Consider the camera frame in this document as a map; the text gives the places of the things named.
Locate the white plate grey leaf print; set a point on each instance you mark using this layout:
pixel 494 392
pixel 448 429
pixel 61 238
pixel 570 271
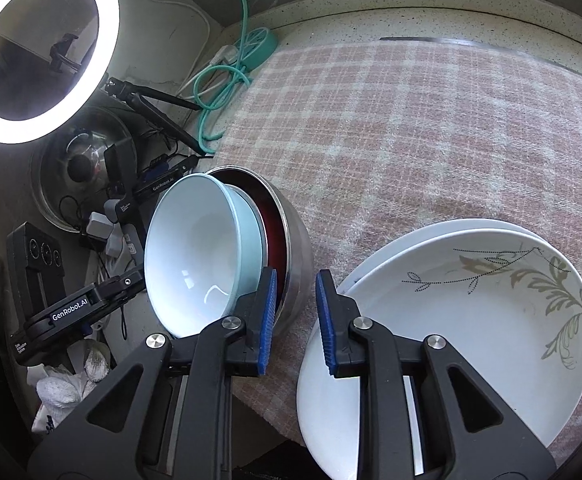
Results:
pixel 446 335

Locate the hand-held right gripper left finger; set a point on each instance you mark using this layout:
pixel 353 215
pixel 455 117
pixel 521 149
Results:
pixel 266 320

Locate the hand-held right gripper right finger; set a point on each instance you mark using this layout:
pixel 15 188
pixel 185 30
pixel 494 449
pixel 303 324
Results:
pixel 325 320

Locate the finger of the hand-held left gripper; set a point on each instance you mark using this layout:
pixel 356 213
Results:
pixel 121 285

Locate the black rectangular box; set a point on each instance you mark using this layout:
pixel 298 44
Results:
pixel 118 165

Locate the black phone clamp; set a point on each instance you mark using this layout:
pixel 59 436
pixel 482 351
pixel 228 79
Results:
pixel 63 52

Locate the stainless steel bowl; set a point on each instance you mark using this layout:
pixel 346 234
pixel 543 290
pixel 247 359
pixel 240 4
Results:
pixel 296 260

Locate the black labelled device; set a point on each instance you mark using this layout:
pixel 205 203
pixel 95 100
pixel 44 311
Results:
pixel 156 182

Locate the steel pot glass lid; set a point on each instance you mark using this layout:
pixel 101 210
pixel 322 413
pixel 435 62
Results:
pixel 81 160

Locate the deep pink floral plate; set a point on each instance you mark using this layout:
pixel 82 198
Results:
pixel 421 232

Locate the pale teal ceramic bowl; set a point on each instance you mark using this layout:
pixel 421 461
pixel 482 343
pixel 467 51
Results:
pixel 196 240

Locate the red steel-lined bowl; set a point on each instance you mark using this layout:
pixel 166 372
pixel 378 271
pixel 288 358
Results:
pixel 271 230

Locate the grey charger plug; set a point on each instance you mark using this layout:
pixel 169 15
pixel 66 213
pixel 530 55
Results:
pixel 98 225

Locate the pink plaid cloth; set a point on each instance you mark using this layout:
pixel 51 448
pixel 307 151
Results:
pixel 396 135

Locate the black tripod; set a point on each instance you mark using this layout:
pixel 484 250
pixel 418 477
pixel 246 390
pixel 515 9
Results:
pixel 161 110

